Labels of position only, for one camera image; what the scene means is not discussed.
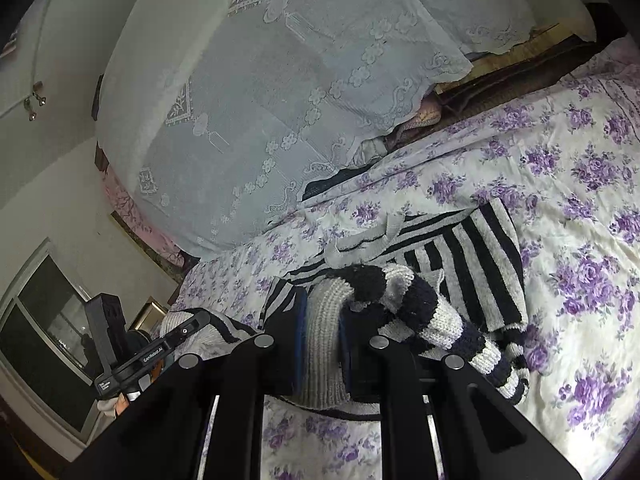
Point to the white lace cover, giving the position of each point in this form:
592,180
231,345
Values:
260,85

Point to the purple floral bed sheet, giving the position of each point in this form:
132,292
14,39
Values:
575,200

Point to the brown folded blanket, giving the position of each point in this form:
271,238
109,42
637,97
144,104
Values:
520,75

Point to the black and grey striped sweater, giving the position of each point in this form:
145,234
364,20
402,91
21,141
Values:
470,270

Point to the pink floral cloth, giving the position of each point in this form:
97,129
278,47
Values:
125,205

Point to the grey folded cloth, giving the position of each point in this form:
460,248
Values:
369,151

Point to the wooden frame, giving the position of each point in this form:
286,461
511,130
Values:
145,312

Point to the dark folded cloth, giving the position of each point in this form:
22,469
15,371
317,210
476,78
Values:
330,180

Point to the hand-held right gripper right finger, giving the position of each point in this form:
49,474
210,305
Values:
346,347

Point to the window with white frame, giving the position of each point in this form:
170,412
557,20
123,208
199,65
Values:
45,305

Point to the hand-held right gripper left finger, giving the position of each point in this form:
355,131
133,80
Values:
300,335

